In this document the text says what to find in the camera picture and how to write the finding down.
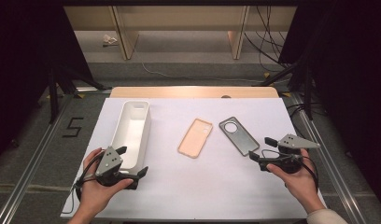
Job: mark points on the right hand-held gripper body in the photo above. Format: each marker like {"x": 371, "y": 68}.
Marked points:
{"x": 296, "y": 141}

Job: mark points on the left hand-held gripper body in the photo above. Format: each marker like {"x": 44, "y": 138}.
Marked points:
{"x": 109, "y": 161}

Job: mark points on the grey phone case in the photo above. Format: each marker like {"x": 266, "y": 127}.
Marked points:
{"x": 243, "y": 140}

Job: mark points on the white storage box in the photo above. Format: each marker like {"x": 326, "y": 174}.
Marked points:
{"x": 132, "y": 130}

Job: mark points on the beige phone case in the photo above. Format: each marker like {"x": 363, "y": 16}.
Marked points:
{"x": 194, "y": 138}

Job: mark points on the person's left hand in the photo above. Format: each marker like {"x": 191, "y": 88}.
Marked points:
{"x": 96, "y": 196}

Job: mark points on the person's right hand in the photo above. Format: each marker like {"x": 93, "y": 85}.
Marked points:
{"x": 300, "y": 186}

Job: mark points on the black metal stand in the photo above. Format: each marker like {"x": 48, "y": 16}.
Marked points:
{"x": 308, "y": 93}
{"x": 53, "y": 99}

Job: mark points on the light wooden table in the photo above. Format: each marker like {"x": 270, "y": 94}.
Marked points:
{"x": 185, "y": 92}

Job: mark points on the black curtain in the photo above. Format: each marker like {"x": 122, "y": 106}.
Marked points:
{"x": 350, "y": 62}
{"x": 20, "y": 46}

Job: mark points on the crumpled white paper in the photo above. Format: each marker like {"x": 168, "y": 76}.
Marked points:
{"x": 109, "y": 39}

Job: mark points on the beige wooden desk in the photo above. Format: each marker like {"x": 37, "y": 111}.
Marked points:
{"x": 179, "y": 18}

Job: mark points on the aluminium floor rail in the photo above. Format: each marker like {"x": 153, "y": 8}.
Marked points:
{"x": 335, "y": 177}
{"x": 23, "y": 183}

